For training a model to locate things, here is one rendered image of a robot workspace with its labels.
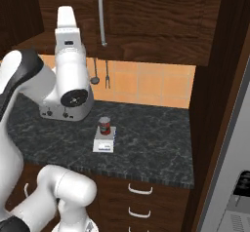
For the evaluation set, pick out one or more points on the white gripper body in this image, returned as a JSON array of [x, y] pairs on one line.
[[66, 17]]

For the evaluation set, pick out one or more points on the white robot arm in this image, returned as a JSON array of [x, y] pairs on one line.
[[70, 76]]

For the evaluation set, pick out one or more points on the dark wood open cabinet door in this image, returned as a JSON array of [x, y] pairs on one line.
[[19, 15]]

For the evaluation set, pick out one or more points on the red canned food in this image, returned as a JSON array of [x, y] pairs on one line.
[[104, 126]]

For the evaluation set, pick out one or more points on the white digital scale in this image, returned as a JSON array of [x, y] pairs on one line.
[[103, 144]]

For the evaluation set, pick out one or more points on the grey hanging ladle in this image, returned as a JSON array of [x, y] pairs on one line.
[[94, 79]]

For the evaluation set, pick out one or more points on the grey hanging fork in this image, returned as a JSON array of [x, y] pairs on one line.
[[107, 78]]

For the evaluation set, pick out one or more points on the dark wood tall side panel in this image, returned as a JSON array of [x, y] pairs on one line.
[[208, 47]]

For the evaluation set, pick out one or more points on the dark wood drawer front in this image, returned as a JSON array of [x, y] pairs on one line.
[[166, 211], [162, 227], [169, 192]]

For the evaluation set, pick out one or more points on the grey fridge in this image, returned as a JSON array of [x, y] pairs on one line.
[[228, 164]]

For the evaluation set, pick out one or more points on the dark wood wall cabinet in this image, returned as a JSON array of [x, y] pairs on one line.
[[45, 2]]

